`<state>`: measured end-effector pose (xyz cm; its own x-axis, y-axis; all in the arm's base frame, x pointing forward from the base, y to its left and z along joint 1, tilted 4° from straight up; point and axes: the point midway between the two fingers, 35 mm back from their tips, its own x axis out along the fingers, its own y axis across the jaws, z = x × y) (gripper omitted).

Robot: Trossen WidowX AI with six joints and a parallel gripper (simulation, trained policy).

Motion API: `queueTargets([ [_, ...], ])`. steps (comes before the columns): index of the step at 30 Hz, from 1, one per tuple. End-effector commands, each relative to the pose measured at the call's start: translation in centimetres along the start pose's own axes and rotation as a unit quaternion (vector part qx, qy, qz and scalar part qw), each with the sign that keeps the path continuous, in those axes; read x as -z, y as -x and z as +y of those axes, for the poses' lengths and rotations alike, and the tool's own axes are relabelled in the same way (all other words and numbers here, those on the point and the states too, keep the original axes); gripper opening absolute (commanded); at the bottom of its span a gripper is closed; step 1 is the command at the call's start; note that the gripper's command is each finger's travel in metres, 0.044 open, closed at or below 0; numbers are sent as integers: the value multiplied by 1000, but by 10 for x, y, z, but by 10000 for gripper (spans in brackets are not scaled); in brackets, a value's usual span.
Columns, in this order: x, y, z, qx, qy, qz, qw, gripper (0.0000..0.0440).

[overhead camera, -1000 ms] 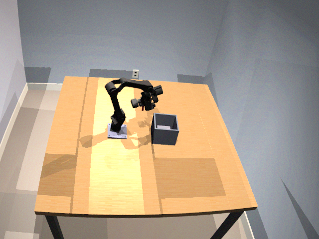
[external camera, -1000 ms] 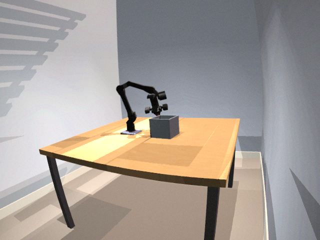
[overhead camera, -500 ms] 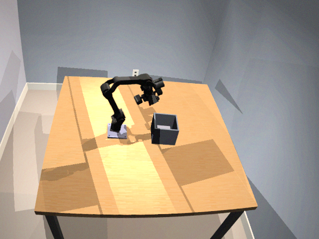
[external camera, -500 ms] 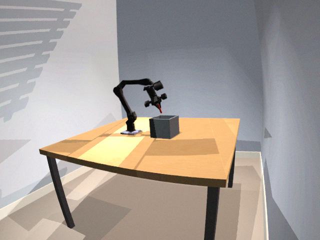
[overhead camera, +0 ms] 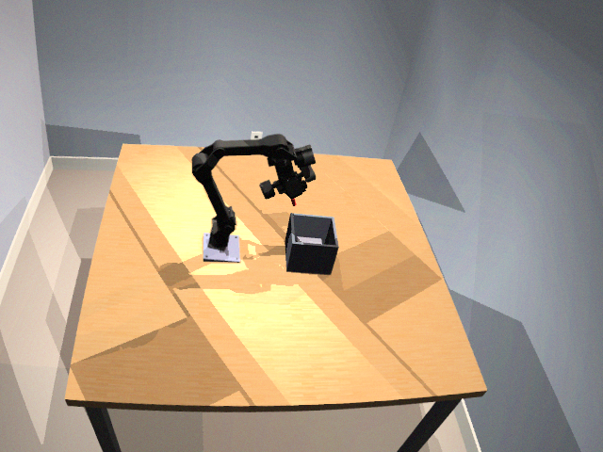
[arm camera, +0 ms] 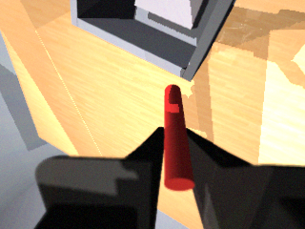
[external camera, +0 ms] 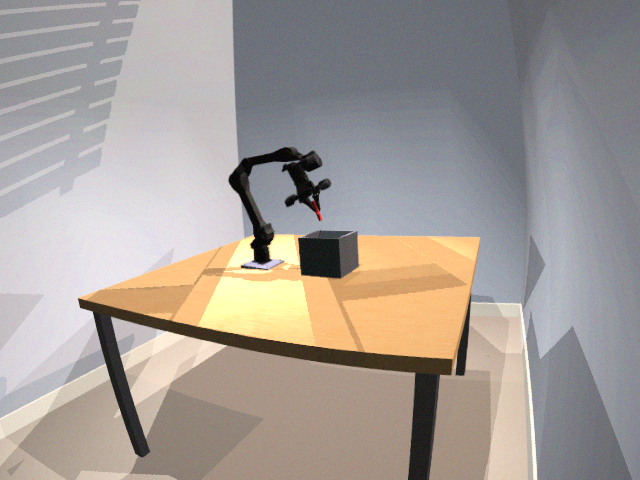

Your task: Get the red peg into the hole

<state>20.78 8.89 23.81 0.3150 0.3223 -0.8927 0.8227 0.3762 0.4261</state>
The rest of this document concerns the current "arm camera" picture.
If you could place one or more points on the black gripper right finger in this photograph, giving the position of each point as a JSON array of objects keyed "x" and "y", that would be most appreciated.
[{"x": 230, "y": 192}]

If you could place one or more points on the grey square plate with hole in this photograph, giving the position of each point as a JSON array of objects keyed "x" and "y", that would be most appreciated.
[{"x": 184, "y": 12}]

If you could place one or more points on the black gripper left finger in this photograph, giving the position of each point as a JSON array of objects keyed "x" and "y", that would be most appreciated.
[{"x": 132, "y": 180}]

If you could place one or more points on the red peg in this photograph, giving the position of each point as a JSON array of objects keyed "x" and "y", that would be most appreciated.
[{"x": 178, "y": 171}]

